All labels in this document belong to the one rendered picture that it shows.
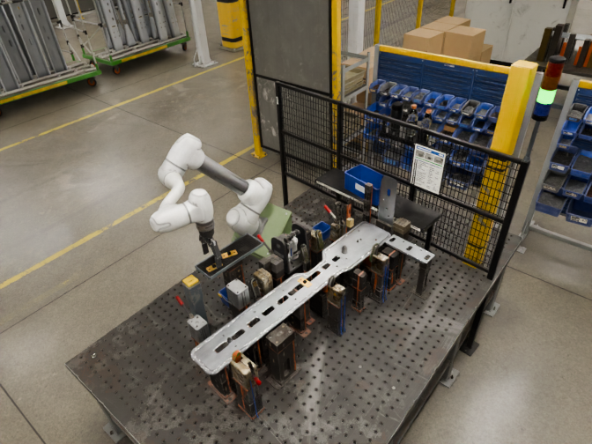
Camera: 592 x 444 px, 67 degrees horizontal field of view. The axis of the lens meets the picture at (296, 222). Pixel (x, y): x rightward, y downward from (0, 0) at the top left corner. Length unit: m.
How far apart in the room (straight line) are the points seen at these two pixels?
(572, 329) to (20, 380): 4.05
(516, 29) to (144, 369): 7.79
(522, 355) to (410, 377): 1.36
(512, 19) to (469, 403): 6.81
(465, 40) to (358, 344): 5.00
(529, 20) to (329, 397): 7.41
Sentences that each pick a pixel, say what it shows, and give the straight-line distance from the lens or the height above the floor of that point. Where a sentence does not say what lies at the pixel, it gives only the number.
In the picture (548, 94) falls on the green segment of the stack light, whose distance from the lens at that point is 2.45.
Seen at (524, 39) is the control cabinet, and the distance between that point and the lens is 8.83.
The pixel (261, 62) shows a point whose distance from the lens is 5.17.
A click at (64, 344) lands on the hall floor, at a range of 3.98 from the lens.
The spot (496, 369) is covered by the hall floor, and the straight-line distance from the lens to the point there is 3.55.
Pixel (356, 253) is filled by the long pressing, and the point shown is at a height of 1.00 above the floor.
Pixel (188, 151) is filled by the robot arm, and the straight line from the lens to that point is 2.59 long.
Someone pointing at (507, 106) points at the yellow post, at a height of 1.80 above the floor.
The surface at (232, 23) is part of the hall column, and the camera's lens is 9.91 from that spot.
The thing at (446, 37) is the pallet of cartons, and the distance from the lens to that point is 6.89.
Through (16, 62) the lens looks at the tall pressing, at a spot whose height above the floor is 0.62.
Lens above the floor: 2.75
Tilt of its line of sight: 37 degrees down
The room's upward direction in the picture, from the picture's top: 3 degrees counter-clockwise
